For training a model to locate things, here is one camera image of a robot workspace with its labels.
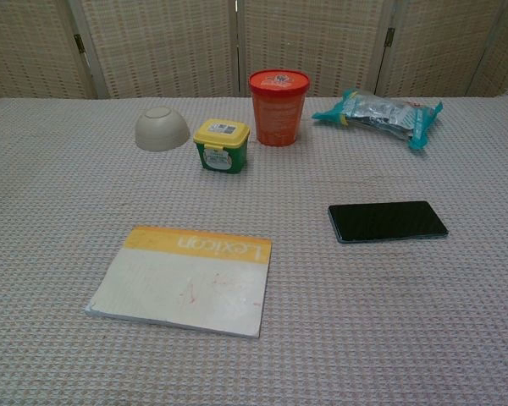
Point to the green tub with yellow lid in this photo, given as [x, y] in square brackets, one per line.
[222, 146]

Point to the orange cup with red lid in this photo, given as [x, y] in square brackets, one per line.
[278, 110]

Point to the beige upturned bowl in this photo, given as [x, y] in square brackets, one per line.
[161, 129]

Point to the woven tablecloth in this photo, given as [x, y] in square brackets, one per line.
[364, 317]

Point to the woven folding screen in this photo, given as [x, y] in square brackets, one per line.
[173, 42]

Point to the black smartphone with blue back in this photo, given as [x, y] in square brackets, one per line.
[385, 221]

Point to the teal and silver snack packet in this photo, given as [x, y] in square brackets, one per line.
[381, 115]

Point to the yellow and white Lexicon notebook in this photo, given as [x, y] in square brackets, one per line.
[182, 283]

